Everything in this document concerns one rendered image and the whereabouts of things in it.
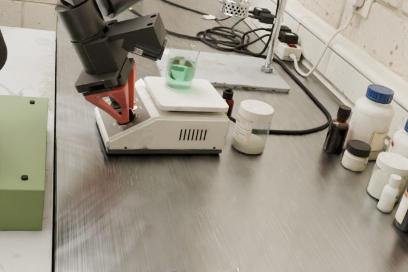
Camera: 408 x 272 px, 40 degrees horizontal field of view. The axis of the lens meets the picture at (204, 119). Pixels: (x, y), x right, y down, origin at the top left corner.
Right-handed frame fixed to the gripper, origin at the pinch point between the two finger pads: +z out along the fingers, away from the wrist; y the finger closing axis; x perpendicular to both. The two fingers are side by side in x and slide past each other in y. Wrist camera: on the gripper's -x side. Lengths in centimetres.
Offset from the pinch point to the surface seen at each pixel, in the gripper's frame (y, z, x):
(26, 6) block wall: 203, 50, 133
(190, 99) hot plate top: 4.6, 2.8, -9.4
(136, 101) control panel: 4.6, 1.3, -0.4
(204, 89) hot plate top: 9.9, 4.7, -10.4
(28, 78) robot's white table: 17.0, -0.7, 24.8
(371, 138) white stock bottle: 12.2, 22.9, -36.3
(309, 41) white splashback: 62, 29, -25
